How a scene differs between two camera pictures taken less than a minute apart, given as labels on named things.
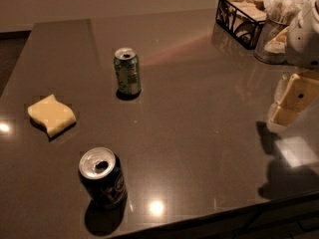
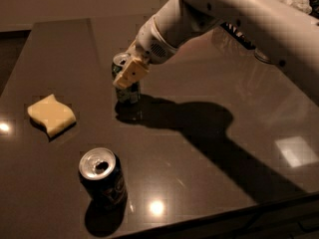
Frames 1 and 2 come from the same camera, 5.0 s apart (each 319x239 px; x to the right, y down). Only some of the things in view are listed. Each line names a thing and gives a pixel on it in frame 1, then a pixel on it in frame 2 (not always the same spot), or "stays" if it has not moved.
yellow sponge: x=54 y=116 stays
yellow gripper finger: x=295 y=92 to x=150 y=46
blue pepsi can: x=102 y=173 stays
